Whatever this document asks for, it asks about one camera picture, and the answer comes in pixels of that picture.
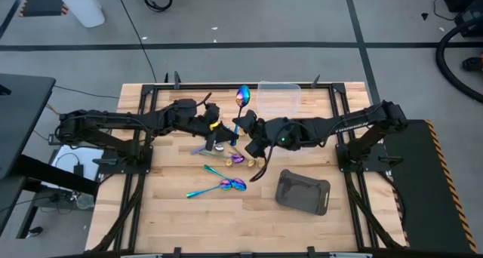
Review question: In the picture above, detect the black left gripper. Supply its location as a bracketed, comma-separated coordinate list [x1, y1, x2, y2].
[190, 116, 239, 152]

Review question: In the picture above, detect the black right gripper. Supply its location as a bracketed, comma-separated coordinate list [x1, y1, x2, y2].
[233, 109, 278, 144]

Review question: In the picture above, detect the large iridescent rainbow spoon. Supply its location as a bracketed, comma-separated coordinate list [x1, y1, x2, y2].
[229, 84, 252, 146]

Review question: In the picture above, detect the dark grey plastic container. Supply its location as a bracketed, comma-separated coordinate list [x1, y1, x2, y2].
[274, 168, 332, 217]

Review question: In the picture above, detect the clear plastic container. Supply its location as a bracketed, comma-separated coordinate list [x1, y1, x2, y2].
[256, 80, 302, 118]

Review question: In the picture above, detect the white board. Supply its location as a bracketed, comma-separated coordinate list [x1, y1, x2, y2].
[51, 144, 105, 189]

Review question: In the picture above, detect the clear round cup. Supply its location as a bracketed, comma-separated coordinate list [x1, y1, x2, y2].
[76, 193, 95, 210]

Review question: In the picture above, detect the white plastic bag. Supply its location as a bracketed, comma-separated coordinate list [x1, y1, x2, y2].
[45, 0, 106, 28]

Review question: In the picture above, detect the black hazard-striped platform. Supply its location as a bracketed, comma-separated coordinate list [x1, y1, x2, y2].
[380, 118, 478, 254]

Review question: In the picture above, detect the black desk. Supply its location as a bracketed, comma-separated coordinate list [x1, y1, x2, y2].
[0, 73, 99, 236]

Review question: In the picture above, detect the black hazard-striped floor mat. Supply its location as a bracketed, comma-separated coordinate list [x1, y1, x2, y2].
[18, 0, 69, 17]

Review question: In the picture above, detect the black and orange tool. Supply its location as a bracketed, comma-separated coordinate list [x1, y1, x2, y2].
[462, 52, 483, 72]

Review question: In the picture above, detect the black equipment case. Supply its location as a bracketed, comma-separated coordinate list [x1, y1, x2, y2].
[443, 0, 483, 38]

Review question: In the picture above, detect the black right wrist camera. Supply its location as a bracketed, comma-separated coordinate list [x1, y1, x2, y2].
[244, 136, 266, 158]

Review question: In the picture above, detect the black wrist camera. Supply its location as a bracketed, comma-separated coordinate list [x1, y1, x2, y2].
[244, 136, 266, 158]
[203, 102, 221, 120]

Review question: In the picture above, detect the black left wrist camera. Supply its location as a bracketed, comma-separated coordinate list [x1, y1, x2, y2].
[203, 102, 221, 120]

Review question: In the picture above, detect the black aluminium table frame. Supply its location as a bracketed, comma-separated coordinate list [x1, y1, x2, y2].
[90, 82, 407, 258]

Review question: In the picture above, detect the black left camera cable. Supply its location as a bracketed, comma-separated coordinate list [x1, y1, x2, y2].
[195, 91, 213, 109]

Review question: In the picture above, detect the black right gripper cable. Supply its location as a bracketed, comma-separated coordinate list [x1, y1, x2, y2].
[248, 120, 288, 183]

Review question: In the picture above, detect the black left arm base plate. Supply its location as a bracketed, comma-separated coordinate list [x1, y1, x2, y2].
[92, 144, 154, 175]

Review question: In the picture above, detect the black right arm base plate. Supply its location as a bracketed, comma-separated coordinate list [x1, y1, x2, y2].
[335, 143, 404, 173]

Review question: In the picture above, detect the long black floor cable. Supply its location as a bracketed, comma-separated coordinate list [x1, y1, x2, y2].
[112, 0, 158, 84]

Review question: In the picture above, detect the thin black cable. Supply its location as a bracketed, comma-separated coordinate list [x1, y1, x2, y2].
[52, 84, 121, 100]

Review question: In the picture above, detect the black corrugated hose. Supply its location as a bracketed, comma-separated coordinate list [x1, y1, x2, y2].
[435, 18, 483, 104]

